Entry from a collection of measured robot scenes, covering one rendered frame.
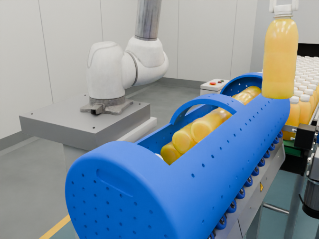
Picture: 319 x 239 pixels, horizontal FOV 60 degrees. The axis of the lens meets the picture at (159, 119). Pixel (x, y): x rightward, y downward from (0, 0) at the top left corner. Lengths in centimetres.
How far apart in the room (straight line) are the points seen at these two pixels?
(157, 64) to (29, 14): 264
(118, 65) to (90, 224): 70
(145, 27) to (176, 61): 488
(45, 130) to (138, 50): 50
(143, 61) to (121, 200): 81
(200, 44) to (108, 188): 543
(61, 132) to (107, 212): 59
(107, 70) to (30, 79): 263
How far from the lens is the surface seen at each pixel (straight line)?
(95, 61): 113
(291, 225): 201
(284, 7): 69
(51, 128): 111
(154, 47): 122
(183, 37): 596
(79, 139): 103
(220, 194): 57
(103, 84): 113
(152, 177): 44
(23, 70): 364
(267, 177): 114
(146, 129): 123
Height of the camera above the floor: 145
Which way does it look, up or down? 21 degrees down
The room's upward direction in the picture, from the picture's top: straight up
